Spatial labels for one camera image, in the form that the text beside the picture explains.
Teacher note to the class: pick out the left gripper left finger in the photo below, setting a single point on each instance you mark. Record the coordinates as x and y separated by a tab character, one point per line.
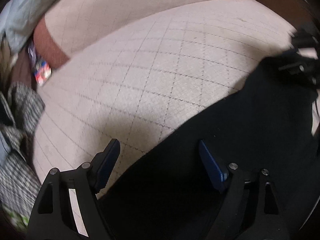
67	206

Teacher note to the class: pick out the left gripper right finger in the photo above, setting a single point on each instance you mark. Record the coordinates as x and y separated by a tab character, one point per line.
255	202

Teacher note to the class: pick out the black pants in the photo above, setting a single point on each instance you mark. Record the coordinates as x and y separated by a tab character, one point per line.
165	197

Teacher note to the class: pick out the brown wooden headboard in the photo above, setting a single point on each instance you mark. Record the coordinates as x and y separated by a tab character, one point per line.
293	11

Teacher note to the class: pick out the checkered clothes pile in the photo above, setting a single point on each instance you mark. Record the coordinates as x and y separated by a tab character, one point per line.
21	111

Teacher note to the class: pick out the red blue packet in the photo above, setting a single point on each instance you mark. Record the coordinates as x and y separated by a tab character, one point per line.
39	67

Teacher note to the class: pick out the grey quilted blanket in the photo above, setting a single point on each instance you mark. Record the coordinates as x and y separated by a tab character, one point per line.
19	18

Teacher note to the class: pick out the pink bolster pillow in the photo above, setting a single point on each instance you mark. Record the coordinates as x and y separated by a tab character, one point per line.
69	26

